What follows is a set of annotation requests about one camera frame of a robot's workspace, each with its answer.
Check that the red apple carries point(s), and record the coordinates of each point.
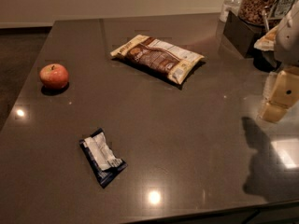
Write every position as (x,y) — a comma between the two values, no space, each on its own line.
(54,76)

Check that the metal spoon in cup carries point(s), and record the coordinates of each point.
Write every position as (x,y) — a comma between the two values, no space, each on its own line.
(265,20)

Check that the clear plastic bottle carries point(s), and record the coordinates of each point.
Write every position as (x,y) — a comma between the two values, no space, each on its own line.
(227,6)

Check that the blue rxbar blueberry wrapper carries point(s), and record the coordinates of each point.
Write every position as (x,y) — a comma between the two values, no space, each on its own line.
(105,165)

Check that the brown and white snack bag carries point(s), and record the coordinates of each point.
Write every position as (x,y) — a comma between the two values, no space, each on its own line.
(164,58)

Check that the black cup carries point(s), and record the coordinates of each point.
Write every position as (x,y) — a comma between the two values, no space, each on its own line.
(265,61)

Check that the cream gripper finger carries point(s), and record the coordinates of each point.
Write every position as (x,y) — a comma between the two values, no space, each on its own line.
(280,93)

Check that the dark box stand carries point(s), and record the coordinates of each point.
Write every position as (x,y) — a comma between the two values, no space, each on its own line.
(242,35)

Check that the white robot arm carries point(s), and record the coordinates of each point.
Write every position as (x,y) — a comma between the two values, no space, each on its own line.
(286,45)

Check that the glass jar of nuts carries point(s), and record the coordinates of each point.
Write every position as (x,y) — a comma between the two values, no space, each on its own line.
(251,10)

